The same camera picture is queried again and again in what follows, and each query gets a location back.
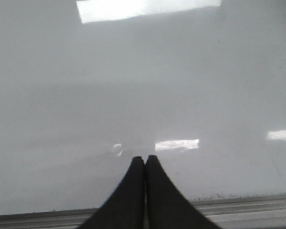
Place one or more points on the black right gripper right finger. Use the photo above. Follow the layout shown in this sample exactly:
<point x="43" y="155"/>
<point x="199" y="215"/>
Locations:
<point x="167" y="208"/>

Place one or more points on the white glossy whiteboard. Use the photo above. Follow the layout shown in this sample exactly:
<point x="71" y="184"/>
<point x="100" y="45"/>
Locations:
<point x="204" y="89"/>

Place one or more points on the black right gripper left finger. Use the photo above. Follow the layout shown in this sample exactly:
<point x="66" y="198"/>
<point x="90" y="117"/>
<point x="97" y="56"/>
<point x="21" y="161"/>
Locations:
<point x="124" y="209"/>

